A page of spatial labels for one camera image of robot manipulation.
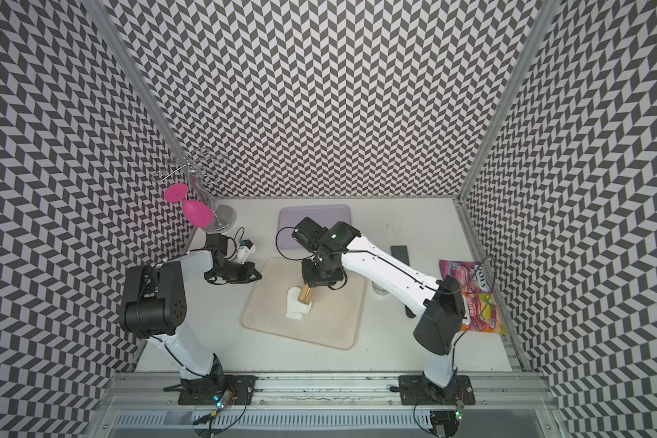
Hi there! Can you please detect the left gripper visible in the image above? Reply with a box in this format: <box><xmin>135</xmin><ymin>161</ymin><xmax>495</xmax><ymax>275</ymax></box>
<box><xmin>204</xmin><ymin>260</ymin><xmax>261</xmax><ymax>284</ymax></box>

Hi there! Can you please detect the wooden dough roller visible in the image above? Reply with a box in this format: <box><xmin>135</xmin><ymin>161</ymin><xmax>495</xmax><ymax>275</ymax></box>
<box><xmin>297</xmin><ymin>284</ymin><xmax>314</xmax><ymax>305</ymax></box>

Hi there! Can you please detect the white dough ball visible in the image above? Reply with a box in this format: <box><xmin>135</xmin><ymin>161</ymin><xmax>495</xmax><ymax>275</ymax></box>
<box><xmin>286</xmin><ymin>287</ymin><xmax>312</xmax><ymax>320</ymax></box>

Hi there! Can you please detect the beige plastic tray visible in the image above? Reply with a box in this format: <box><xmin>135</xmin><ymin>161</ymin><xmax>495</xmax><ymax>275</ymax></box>
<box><xmin>241</xmin><ymin>257</ymin><xmax>366</xmax><ymax>350</ymax></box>

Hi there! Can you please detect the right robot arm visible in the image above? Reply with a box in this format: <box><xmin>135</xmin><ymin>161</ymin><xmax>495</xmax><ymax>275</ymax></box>
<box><xmin>292</xmin><ymin>217</ymin><xmax>469</xmax><ymax>390</ymax></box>

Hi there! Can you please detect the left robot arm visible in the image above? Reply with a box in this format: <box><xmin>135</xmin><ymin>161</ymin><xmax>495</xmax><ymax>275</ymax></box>
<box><xmin>118</xmin><ymin>234</ymin><xmax>262</xmax><ymax>380</ymax></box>

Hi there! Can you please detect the purple plastic tray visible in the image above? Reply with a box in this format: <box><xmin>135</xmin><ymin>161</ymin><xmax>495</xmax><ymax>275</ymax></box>
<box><xmin>276</xmin><ymin>204</ymin><xmax>354</xmax><ymax>252</ymax></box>

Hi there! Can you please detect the pink wine glass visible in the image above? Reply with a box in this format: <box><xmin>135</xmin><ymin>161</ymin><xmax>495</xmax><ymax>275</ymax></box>
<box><xmin>164</xmin><ymin>182</ymin><xmax>215</xmax><ymax>228</ymax></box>

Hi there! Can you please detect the colourful candy bag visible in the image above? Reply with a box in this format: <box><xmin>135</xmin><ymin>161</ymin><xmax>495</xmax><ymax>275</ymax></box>
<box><xmin>439</xmin><ymin>260</ymin><xmax>507</xmax><ymax>336</ymax></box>

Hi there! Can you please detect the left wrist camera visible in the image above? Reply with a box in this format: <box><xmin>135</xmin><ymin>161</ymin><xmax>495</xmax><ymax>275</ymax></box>
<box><xmin>237</xmin><ymin>239</ymin><xmax>257</xmax><ymax>264</ymax></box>

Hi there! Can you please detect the black handled metal spatula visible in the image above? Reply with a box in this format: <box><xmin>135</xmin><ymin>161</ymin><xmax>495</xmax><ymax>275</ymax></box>
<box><xmin>391</xmin><ymin>246</ymin><xmax>415</xmax><ymax>319</ymax></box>

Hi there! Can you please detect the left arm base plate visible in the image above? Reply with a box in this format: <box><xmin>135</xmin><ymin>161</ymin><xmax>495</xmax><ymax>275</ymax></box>
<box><xmin>178</xmin><ymin>375</ymin><xmax>257</xmax><ymax>406</ymax></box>

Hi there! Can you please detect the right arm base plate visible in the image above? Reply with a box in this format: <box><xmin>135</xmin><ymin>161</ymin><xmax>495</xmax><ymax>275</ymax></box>
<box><xmin>397</xmin><ymin>374</ymin><xmax>476</xmax><ymax>406</ymax></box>

